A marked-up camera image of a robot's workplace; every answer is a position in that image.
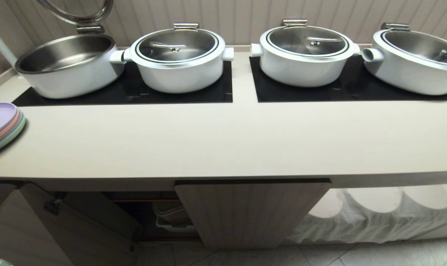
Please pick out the open wooden cabinet door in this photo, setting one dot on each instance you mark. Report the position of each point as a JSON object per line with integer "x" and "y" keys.
{"x": 31, "y": 229}

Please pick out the black induction panel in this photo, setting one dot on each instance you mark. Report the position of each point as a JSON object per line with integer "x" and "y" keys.
{"x": 356, "y": 92}
{"x": 134, "y": 96}

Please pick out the open white chafing pot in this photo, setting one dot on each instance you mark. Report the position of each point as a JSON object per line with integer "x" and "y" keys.
{"x": 79, "y": 79}

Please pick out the white cloth cover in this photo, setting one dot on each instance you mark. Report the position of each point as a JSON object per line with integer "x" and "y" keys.
{"x": 374, "y": 218}

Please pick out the metal door hinge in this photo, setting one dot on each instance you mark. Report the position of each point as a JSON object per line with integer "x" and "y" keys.
{"x": 52, "y": 207}

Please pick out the raised glass pot lid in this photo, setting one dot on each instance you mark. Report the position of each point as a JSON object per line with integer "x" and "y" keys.
{"x": 79, "y": 14}

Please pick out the green plate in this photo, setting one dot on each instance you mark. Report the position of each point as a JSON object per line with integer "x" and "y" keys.
{"x": 13, "y": 136}

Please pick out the pink plate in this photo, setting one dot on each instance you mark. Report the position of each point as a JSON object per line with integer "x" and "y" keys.
{"x": 7, "y": 131}

